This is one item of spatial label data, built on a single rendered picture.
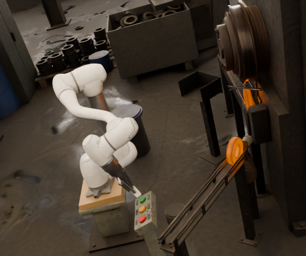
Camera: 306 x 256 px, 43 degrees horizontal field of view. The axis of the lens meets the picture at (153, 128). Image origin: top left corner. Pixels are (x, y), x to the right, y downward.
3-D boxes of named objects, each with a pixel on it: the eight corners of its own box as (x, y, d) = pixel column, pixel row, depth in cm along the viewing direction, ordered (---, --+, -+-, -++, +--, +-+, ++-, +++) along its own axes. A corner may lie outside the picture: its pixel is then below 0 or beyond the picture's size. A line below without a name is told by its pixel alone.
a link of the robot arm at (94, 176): (84, 180, 271) (72, 155, 261) (108, 168, 275) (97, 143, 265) (90, 191, 258) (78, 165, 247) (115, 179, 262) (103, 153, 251)
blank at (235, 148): (241, 165, 219) (235, 164, 221) (245, 137, 219) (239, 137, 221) (230, 165, 207) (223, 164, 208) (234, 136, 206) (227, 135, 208)
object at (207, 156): (212, 142, 347) (197, 70, 311) (233, 153, 327) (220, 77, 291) (195, 154, 339) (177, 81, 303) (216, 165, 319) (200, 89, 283)
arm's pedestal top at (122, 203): (80, 216, 261) (78, 212, 258) (84, 186, 288) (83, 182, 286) (126, 205, 258) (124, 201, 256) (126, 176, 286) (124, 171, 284)
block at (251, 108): (269, 134, 242) (265, 101, 230) (272, 141, 236) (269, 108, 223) (252, 138, 244) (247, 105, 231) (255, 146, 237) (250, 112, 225)
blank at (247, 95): (246, 83, 255) (241, 84, 255) (251, 91, 241) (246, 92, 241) (250, 104, 261) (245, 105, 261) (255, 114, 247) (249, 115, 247)
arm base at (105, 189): (84, 201, 260) (81, 195, 257) (91, 181, 279) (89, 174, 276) (109, 197, 256) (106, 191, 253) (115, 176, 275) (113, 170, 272)
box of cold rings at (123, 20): (190, 45, 564) (179, -9, 524) (201, 66, 493) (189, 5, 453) (122, 64, 570) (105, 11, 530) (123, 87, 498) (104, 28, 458)
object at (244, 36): (242, 63, 263) (232, -6, 240) (259, 94, 223) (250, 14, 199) (233, 65, 264) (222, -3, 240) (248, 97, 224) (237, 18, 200)
